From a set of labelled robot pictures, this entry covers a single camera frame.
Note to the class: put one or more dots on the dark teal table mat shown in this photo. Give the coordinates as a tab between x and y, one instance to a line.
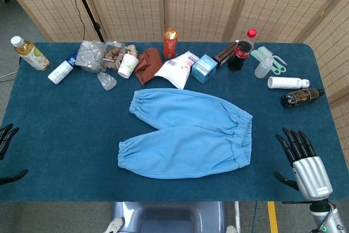
81	134

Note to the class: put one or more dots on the dark drink bottle black cap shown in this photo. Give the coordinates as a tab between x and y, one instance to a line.
300	97

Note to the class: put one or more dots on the light blue fleece pants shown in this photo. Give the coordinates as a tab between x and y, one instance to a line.
191	113

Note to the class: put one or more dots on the dark brown box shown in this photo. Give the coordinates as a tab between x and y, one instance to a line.
223	54

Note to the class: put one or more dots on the crumpled clear plastic bag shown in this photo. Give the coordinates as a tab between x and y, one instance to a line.
88	55

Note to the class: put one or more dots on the white spray bottle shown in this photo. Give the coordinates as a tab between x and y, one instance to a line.
286	82

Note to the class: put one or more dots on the brown crumpled cloth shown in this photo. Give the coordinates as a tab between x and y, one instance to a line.
148	64

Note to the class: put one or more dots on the white perforated plate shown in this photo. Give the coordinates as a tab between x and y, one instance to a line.
114	224
231	229

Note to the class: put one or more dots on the green tea bottle white cap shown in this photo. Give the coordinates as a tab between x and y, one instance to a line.
32	54

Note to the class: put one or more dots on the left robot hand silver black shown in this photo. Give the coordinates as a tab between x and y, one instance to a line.
6	134

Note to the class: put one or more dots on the orange drink can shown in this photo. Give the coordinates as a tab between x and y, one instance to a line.
170	44

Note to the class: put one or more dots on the black tripod stand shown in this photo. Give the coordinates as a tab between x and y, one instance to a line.
87	6

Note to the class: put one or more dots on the white bottle blue cap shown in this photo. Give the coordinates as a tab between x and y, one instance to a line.
60	72

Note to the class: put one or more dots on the light blue cardboard box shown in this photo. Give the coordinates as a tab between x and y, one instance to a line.
203	69

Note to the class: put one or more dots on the clear plastic snack box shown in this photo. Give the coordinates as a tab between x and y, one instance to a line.
111	55

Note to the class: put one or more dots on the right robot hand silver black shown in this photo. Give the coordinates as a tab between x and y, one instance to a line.
310	175

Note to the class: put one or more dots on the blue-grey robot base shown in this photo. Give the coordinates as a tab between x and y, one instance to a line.
169	216

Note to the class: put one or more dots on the cola bottle red cap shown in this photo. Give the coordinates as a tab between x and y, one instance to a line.
240	55

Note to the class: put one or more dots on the crumpled clear plastic cup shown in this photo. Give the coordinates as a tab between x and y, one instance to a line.
107	80

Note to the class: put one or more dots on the white plastic pouch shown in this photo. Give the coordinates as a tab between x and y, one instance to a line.
177	70

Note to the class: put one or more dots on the white paper cup green print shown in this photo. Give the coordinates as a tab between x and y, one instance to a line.
127	65

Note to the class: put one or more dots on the translucent squeeze wash bottle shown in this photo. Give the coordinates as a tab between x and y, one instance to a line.
263	68

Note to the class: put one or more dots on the brown white wrapped snack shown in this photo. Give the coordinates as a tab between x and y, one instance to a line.
132	50

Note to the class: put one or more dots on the white table leg pole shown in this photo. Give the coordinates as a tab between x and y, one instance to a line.
237	214

